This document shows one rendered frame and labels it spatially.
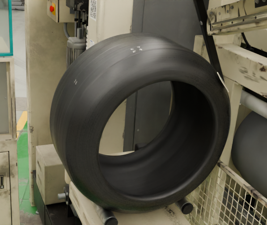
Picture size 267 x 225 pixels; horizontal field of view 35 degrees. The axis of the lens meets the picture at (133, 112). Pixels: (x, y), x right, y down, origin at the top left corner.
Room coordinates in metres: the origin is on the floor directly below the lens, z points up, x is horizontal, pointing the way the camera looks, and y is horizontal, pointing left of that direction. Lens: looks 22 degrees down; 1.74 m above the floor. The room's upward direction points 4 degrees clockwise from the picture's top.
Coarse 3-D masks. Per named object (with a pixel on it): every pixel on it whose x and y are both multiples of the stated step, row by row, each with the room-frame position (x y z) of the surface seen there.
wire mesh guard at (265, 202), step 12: (216, 168) 1.43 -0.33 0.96; (228, 168) 1.37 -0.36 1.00; (240, 180) 1.29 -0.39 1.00; (228, 192) 1.34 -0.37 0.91; (240, 192) 1.29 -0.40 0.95; (252, 192) 1.22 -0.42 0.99; (240, 204) 1.28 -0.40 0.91; (264, 204) 1.17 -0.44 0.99; (192, 216) 1.53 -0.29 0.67; (204, 216) 1.45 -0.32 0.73; (252, 216) 1.22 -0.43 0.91
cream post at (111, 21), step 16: (112, 0) 1.50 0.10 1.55; (128, 0) 1.52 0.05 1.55; (96, 16) 1.50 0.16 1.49; (112, 16) 1.50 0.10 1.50; (128, 16) 1.53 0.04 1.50; (96, 32) 1.50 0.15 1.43; (112, 32) 1.50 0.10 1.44; (128, 32) 1.53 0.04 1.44; (112, 128) 1.51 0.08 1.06; (112, 144) 1.51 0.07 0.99
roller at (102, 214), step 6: (96, 204) 1.21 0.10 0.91; (96, 210) 1.19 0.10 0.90; (102, 210) 1.17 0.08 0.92; (108, 210) 1.16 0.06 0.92; (102, 216) 1.14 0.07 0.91; (108, 216) 1.13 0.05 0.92; (114, 216) 1.14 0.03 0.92; (102, 222) 1.13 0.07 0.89; (108, 222) 1.11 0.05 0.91; (114, 222) 1.12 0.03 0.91
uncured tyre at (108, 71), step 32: (96, 64) 1.19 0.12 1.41; (128, 64) 1.15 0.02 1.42; (160, 64) 1.16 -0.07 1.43; (192, 64) 1.21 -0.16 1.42; (64, 96) 1.19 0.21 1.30; (96, 96) 1.10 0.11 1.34; (128, 96) 1.12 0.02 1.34; (192, 96) 1.50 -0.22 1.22; (224, 96) 1.26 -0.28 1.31; (64, 128) 1.11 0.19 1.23; (96, 128) 1.08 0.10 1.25; (192, 128) 1.48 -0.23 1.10; (224, 128) 1.26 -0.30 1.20; (64, 160) 1.11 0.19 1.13; (96, 160) 1.08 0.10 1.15; (128, 160) 1.43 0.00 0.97; (160, 160) 1.46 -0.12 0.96; (192, 160) 1.38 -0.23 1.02; (96, 192) 1.09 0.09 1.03; (128, 192) 1.30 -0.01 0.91; (160, 192) 1.20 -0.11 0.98
